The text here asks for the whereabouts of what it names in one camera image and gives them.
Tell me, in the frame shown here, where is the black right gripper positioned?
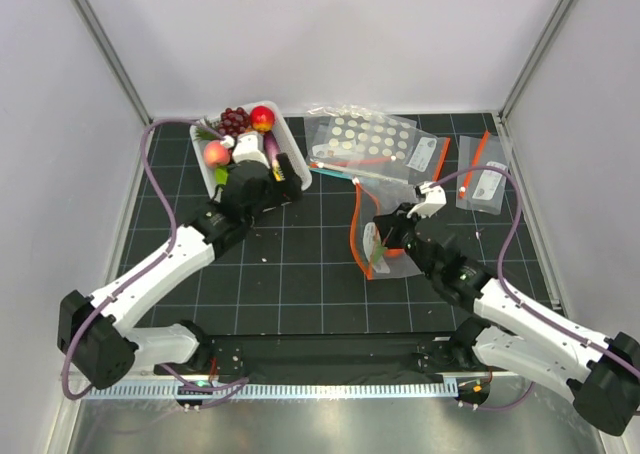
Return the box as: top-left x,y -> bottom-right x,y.
374,203 -> 437,280

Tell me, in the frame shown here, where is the orange toy carrot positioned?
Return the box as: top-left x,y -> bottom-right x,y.
383,248 -> 405,259

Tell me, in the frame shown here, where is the clear zip bag orange zipper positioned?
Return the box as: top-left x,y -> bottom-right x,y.
349,177 -> 421,281

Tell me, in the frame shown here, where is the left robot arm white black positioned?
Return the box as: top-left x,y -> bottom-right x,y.
57,153 -> 304,390

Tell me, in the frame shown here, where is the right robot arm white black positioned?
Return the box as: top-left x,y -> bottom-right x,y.
374,203 -> 639,436

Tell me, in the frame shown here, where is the zip bag orange zipper right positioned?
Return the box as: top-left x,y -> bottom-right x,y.
456,131 -> 508,215

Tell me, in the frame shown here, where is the zip bag with dotted sheet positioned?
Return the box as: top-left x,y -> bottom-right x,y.
304,105 -> 417,184

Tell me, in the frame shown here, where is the zip bag orange zipper middle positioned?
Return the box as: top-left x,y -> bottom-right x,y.
397,134 -> 450,184

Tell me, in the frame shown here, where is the purple toy eggplant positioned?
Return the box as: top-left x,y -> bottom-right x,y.
263,131 -> 280,167

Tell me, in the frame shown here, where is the white perforated plastic basket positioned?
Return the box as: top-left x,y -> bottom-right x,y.
189,100 -> 312,197

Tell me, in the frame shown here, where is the red yellow toy apple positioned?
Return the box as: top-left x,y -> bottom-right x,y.
250,105 -> 276,133

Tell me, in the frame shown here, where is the green toy pepper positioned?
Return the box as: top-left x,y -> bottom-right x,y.
214,167 -> 228,185

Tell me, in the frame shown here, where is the purple toy grape bunch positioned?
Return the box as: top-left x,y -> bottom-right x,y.
216,107 -> 252,137

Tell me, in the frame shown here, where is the pink toy peach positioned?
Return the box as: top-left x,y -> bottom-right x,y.
202,140 -> 231,169

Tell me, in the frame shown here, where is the black grid cutting mat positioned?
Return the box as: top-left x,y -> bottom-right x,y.
116,113 -> 562,335

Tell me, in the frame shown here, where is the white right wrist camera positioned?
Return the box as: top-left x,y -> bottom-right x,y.
407,182 -> 446,218

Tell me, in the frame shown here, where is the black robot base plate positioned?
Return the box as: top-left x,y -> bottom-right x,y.
171,332 -> 488,386

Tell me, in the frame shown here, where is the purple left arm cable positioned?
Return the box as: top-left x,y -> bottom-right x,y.
59,118 -> 251,408

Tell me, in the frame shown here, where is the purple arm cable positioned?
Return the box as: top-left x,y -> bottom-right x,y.
434,165 -> 640,411
59,118 -> 251,408

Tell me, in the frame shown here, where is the slotted metal cable duct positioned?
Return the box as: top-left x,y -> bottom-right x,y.
84,378 -> 458,401

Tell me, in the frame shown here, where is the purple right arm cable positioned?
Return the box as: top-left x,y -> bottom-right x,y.
434,165 -> 640,411

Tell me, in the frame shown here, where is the left aluminium frame post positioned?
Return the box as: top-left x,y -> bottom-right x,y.
70,0 -> 152,124

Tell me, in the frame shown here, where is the aluminium frame post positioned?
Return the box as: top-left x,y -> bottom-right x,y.
498,0 -> 578,124
70,0 -> 152,124

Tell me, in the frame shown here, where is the right aluminium frame post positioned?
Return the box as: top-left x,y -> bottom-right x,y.
498,0 -> 578,124

